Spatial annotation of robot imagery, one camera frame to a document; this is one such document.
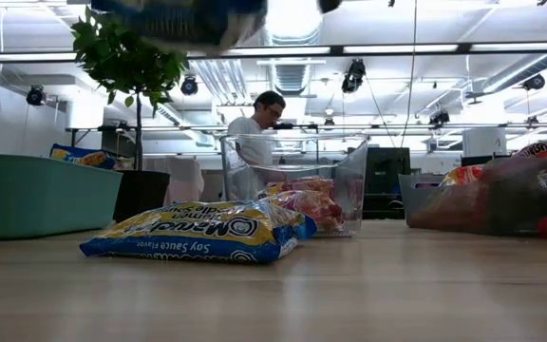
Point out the white covered furniture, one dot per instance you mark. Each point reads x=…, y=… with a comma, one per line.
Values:
x=185, y=180

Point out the black background frame rail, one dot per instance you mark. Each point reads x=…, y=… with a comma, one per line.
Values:
x=183, y=127

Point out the grey plastic bin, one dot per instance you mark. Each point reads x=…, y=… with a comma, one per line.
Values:
x=416, y=199

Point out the potted green plant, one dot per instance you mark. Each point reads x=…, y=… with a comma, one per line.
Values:
x=131, y=62

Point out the clear plastic bin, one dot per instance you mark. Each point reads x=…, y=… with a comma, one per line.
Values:
x=349, y=157

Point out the black ceiling camera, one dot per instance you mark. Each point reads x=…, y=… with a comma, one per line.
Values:
x=353, y=76
x=189, y=86
x=439, y=118
x=35, y=96
x=533, y=82

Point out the teal plastic bin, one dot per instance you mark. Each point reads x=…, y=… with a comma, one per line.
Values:
x=41, y=199

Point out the person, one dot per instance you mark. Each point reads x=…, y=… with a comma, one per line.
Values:
x=252, y=142

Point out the white cabinet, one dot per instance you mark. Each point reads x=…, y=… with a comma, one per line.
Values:
x=484, y=142

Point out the black beam with light strips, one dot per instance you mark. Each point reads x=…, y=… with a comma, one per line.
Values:
x=335, y=49

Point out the blue soy sauce ramen packet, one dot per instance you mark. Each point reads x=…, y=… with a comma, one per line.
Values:
x=183, y=24
x=193, y=233
x=81, y=157

